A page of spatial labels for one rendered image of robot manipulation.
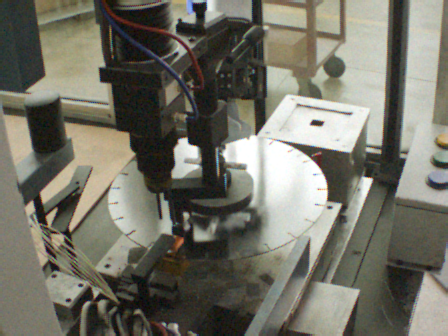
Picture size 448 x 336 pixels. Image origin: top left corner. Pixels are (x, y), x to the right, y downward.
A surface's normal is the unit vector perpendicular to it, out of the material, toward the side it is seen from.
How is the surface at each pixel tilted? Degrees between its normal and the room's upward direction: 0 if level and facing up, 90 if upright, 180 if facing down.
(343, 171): 90
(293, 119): 0
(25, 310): 90
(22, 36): 90
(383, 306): 0
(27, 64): 90
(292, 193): 0
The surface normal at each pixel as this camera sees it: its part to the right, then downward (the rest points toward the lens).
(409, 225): -0.39, 0.51
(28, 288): 0.92, 0.17
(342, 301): -0.05, -0.85
